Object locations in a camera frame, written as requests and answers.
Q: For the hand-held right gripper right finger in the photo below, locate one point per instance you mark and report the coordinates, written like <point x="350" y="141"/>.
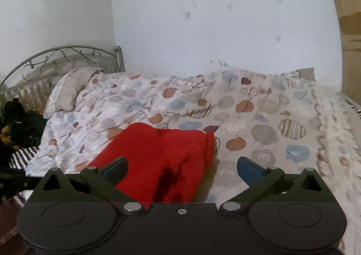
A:
<point x="248" y="171"/>

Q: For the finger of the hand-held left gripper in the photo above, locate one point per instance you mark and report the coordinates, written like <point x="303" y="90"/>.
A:
<point x="14" y="183"/>

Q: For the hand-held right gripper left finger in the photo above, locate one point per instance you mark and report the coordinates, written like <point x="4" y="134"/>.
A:
<point x="117" y="169"/>

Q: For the red long-sleeved top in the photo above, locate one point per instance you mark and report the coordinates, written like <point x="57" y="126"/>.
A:
<point x="158" y="153"/>

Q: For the spotted patchwork quilt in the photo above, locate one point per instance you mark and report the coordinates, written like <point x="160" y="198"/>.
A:
<point x="253" y="119"/>

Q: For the black bag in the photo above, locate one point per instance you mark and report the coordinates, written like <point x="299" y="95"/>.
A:
<point x="26" y="128"/>

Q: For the spotted pillow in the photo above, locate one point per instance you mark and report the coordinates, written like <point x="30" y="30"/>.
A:
<point x="67" y="94"/>

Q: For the metal bed headboard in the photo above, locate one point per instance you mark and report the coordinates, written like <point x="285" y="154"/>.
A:
<point x="33" y="85"/>

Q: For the brown cardboard piece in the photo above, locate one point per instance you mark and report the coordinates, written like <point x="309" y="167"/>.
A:
<point x="306" y="74"/>

